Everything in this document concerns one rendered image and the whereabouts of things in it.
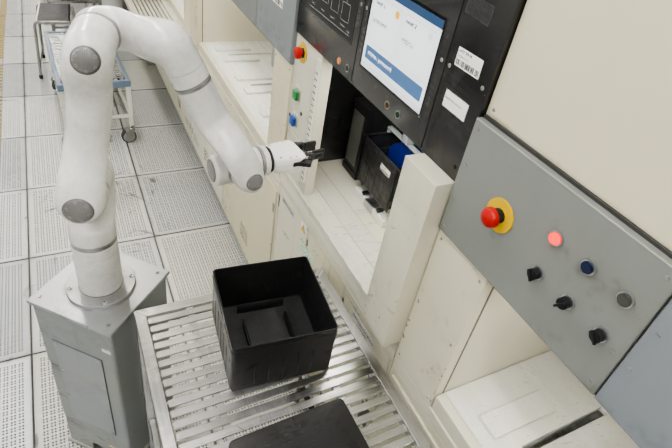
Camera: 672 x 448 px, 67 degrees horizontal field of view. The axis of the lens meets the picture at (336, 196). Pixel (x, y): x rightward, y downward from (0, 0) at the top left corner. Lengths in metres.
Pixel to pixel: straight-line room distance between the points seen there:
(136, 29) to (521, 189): 0.85
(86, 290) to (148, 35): 0.78
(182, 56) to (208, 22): 1.91
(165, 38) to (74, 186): 0.42
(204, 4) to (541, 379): 2.47
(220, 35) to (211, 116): 1.91
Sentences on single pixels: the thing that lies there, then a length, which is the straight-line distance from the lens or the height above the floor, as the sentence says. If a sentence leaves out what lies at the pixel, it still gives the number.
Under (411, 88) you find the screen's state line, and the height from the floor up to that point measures 1.51.
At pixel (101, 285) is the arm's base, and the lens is 1.61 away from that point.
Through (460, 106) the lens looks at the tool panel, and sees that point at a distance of 1.06.
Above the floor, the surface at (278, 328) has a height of 0.77.
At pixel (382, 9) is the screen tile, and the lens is 1.29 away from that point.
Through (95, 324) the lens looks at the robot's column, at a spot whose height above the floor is 0.76.
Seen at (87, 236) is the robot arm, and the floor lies 1.00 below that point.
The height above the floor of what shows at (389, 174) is 1.08.
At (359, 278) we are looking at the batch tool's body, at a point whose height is 0.87.
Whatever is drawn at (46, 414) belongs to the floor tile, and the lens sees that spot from 2.38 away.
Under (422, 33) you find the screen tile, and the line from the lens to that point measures 1.16.
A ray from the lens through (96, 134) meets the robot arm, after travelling 1.31.
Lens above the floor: 1.96
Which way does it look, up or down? 36 degrees down
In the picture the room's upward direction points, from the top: 11 degrees clockwise
